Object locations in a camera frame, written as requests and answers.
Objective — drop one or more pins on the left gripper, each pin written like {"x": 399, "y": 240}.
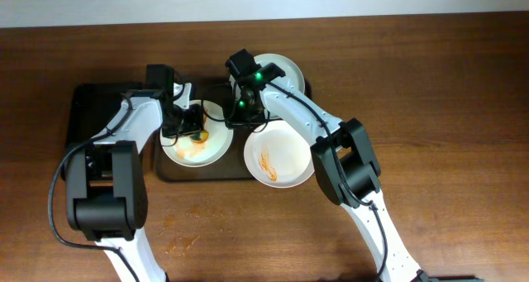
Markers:
{"x": 191, "y": 125}

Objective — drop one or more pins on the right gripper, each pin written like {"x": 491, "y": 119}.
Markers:
{"x": 238, "y": 119}

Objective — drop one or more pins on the green and yellow sponge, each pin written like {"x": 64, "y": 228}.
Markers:
{"x": 199, "y": 136}

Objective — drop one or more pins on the white plate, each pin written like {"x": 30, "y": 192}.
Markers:
{"x": 187, "y": 152}
{"x": 277, "y": 156}

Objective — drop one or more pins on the pale grey plate top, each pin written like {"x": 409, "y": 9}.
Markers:
{"x": 289, "y": 73}

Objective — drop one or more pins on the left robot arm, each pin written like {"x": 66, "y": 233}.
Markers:
{"x": 106, "y": 197}

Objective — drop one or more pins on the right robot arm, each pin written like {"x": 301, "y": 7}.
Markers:
{"x": 346, "y": 167}

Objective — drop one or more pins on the brown plastic serving tray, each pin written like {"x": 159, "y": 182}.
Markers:
{"x": 230, "y": 166}

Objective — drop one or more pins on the black rectangular tray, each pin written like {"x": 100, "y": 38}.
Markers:
{"x": 93, "y": 107}

